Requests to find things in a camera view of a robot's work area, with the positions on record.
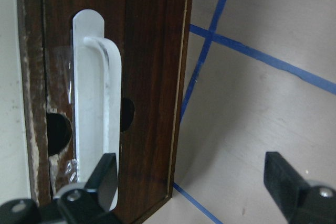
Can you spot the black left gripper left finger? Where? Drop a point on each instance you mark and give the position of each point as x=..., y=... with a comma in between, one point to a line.
x=92, y=203

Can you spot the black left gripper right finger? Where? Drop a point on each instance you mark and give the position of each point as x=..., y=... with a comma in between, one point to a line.
x=299, y=200

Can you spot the white drawer handle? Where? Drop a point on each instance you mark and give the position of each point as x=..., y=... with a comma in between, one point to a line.
x=97, y=92

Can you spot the wooden drawer cabinet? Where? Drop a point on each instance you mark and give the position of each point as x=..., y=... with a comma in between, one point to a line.
x=51, y=136

